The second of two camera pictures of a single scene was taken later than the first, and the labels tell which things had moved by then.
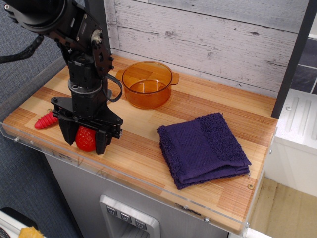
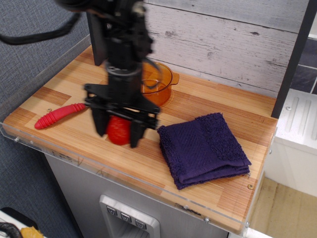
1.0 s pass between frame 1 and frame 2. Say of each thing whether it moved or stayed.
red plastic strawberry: moved
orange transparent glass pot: stayed
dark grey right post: stayed
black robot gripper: moved
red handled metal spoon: stayed
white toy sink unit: stayed
